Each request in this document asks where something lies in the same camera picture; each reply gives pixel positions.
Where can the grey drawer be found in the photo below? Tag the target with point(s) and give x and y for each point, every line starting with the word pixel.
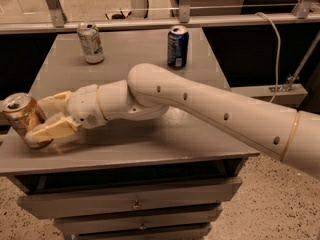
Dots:
pixel 178 232
pixel 139 220
pixel 130 198

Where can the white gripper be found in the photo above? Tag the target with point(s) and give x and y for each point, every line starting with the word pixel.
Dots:
pixel 83 106

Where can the green white 7up can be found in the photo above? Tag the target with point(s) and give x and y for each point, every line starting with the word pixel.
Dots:
pixel 90 41

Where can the metal window frame rail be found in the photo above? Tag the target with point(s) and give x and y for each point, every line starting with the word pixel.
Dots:
pixel 39 16

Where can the blue pepsi can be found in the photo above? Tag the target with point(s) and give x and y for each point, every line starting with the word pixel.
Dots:
pixel 177 47

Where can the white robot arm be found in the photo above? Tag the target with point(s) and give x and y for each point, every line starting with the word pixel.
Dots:
pixel 284 134

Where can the orange soda can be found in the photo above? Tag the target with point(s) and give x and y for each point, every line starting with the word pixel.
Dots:
pixel 23 114

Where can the grey drawer cabinet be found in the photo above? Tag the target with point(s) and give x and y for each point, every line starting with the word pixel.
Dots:
pixel 175 147

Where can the middle grey drawer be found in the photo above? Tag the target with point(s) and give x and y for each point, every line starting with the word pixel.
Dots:
pixel 139 220

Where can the top grey drawer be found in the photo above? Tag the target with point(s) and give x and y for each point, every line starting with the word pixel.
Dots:
pixel 130 198

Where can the bottom grey drawer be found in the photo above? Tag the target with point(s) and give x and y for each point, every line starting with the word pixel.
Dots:
pixel 178 232

